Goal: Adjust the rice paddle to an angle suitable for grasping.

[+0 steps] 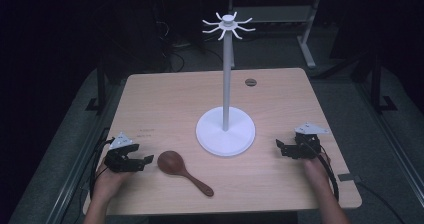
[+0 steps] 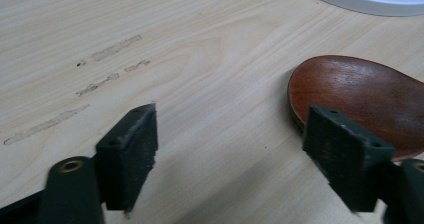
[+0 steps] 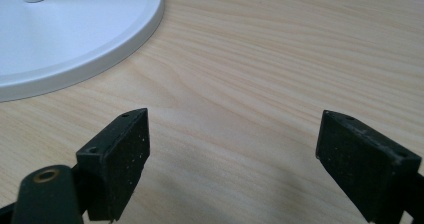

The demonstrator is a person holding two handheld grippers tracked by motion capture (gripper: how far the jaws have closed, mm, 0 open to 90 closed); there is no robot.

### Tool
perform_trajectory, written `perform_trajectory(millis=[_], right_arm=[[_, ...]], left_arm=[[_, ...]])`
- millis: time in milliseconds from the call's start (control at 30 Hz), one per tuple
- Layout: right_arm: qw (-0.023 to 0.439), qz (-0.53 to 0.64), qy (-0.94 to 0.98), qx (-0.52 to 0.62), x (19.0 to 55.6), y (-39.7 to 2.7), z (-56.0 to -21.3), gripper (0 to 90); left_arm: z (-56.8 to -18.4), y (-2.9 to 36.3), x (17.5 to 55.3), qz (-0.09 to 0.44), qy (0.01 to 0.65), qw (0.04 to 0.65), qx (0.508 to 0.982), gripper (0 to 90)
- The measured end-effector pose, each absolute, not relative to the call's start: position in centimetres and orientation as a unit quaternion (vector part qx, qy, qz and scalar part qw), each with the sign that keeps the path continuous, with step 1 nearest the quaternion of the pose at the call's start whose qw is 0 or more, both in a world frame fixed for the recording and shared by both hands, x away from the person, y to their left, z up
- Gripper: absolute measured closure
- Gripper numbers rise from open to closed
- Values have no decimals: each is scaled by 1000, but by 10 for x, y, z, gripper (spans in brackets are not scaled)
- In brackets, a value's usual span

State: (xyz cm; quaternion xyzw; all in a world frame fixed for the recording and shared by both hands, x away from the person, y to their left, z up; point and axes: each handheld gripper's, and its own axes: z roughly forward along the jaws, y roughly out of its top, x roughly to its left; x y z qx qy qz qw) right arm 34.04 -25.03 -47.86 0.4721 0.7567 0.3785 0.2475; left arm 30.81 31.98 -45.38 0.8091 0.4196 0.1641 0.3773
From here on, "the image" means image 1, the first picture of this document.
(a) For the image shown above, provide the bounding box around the black metal stand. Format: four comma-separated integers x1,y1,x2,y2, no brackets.
84,65,108,115
368,50,398,114

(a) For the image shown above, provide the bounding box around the brown wooden spoon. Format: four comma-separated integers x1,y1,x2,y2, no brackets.
156,150,215,198

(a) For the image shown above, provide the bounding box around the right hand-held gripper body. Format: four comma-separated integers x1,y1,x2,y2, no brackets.
293,122,330,160

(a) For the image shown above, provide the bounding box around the black floor cable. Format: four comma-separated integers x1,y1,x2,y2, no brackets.
355,181,406,224

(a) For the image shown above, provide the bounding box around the grey tape strip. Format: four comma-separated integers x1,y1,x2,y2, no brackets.
337,172,362,183

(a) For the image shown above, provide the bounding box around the person's right hand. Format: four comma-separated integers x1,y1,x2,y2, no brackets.
302,156,332,192

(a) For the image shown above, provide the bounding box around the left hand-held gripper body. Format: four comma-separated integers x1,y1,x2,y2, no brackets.
104,131,141,174

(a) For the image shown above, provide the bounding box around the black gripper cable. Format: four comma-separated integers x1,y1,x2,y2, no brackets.
88,136,116,200
316,151,340,202

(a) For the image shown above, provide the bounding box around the white-framed background desk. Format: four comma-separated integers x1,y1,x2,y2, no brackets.
213,0,323,70

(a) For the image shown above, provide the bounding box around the white hook rack stand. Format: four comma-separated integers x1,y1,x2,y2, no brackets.
195,11,257,158

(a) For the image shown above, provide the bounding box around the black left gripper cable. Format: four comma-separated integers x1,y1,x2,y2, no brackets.
88,136,116,200

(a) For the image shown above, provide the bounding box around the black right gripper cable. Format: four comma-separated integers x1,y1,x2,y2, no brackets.
316,151,340,202

